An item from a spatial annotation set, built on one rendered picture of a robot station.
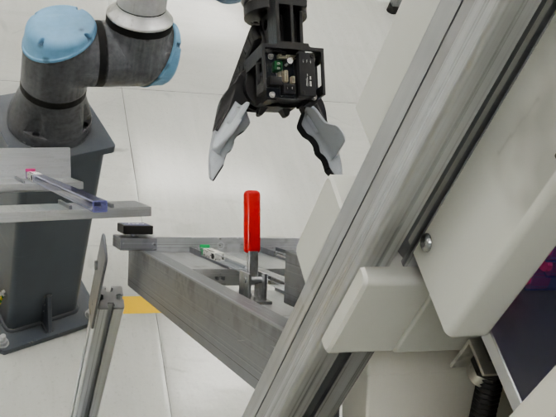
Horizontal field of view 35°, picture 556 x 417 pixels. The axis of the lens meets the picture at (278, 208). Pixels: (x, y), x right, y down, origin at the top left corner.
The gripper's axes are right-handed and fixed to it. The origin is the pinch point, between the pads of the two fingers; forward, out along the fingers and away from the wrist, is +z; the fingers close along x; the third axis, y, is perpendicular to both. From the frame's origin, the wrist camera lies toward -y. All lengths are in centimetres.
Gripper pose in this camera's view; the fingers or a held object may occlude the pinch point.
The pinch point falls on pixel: (275, 185)
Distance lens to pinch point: 97.4
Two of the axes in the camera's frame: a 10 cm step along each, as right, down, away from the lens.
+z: 0.4, 9.9, -1.5
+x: 9.4, 0.2, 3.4
